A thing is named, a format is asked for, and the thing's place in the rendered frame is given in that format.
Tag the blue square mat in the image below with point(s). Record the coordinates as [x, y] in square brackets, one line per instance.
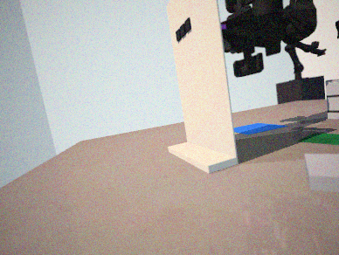
[256, 128]

